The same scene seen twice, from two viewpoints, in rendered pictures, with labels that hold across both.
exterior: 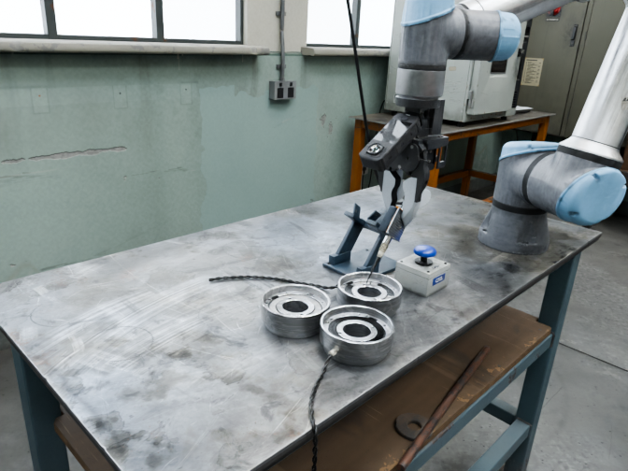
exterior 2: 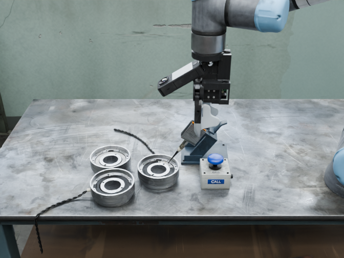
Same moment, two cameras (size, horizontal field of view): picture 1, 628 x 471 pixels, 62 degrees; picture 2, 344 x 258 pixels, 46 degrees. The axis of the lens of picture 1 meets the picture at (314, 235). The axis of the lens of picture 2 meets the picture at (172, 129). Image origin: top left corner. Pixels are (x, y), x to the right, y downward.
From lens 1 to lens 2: 78 cm
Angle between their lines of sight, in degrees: 43
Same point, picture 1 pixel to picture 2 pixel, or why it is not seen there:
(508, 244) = (331, 183)
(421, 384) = (231, 251)
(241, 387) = (44, 185)
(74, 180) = not seen: hidden behind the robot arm
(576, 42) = not seen: outside the picture
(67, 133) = not seen: hidden behind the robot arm
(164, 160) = (257, 38)
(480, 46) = (240, 21)
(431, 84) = (200, 44)
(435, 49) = (201, 20)
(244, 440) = (12, 205)
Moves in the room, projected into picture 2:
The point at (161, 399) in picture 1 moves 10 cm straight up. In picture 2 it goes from (16, 174) to (7, 141)
